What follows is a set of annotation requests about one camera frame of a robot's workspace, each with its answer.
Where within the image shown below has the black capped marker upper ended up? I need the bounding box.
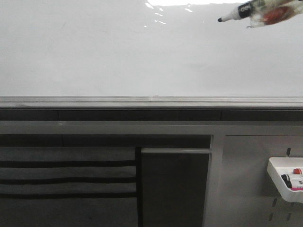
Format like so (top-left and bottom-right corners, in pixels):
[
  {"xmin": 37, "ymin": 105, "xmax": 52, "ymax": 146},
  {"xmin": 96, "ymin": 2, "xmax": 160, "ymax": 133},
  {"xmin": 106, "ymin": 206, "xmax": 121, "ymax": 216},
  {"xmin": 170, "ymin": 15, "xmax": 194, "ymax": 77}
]
[{"xmin": 281, "ymin": 174, "xmax": 303, "ymax": 181}]

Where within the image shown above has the pink marker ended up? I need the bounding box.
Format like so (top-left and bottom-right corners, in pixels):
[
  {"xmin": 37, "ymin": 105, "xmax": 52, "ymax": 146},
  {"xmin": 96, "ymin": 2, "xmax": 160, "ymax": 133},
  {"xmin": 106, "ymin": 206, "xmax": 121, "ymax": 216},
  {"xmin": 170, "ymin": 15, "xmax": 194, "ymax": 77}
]
[{"xmin": 291, "ymin": 187, "xmax": 303, "ymax": 191}]

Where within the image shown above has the red capped marker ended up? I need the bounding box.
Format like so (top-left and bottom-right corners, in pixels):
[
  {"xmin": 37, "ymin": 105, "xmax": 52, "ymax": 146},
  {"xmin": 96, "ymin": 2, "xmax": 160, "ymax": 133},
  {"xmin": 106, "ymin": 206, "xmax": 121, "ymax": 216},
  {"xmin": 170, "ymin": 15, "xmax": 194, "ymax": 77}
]
[{"xmin": 293, "ymin": 168, "xmax": 303, "ymax": 175}]

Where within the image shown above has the grey black striped fabric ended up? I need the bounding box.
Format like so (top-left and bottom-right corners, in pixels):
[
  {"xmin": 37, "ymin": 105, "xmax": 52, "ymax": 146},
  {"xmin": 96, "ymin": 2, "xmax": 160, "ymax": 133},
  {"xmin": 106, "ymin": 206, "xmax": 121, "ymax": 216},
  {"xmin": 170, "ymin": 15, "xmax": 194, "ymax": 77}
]
[{"xmin": 0, "ymin": 147, "xmax": 139, "ymax": 227}]

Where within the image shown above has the black white whiteboard marker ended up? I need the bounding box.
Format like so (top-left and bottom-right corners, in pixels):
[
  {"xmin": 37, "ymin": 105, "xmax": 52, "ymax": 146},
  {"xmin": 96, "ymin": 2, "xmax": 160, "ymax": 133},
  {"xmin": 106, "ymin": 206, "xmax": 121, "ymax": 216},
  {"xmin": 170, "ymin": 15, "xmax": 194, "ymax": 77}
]
[{"xmin": 217, "ymin": 0, "xmax": 299, "ymax": 29}]

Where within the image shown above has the grey pegboard panel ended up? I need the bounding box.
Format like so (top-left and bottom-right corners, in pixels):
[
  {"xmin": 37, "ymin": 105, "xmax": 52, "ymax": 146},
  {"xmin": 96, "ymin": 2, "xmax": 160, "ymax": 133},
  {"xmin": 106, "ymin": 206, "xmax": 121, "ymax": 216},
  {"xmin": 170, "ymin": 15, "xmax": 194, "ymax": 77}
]
[{"xmin": 211, "ymin": 136, "xmax": 303, "ymax": 227}]

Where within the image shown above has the white glossy whiteboard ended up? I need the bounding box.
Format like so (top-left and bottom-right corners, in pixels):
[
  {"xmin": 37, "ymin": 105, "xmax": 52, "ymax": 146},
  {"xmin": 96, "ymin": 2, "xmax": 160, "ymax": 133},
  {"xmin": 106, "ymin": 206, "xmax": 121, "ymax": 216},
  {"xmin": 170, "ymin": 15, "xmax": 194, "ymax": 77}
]
[{"xmin": 0, "ymin": 0, "xmax": 303, "ymax": 109}]

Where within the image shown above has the white plastic marker tray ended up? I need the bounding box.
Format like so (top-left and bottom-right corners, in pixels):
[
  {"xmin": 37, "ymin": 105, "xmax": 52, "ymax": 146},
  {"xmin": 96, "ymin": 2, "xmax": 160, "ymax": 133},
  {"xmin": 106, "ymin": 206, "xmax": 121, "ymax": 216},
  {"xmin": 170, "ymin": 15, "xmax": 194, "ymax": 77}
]
[{"xmin": 267, "ymin": 157, "xmax": 303, "ymax": 203}]

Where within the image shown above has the black capped marker lower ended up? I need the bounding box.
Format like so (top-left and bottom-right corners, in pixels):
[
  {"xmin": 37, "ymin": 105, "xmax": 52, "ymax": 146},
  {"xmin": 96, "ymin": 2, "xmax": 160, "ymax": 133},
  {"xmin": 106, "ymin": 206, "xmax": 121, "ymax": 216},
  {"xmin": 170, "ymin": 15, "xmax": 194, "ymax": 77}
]
[{"xmin": 285, "ymin": 180, "xmax": 303, "ymax": 189}]

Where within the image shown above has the black capped marker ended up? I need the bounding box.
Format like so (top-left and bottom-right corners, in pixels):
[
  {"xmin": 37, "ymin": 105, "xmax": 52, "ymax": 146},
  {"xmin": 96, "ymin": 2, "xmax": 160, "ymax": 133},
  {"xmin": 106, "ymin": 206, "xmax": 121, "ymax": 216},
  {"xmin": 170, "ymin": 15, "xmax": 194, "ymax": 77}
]
[
  {"xmin": 285, "ymin": 180, "xmax": 303, "ymax": 189},
  {"xmin": 281, "ymin": 174, "xmax": 303, "ymax": 181}
]

